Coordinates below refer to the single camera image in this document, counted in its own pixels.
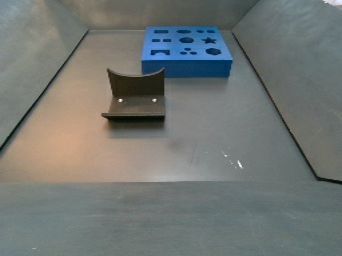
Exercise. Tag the black curved holder stand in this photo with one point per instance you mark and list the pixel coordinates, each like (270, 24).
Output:
(138, 96)

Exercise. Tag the blue shape sorter block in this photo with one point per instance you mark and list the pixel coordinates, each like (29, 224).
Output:
(188, 51)

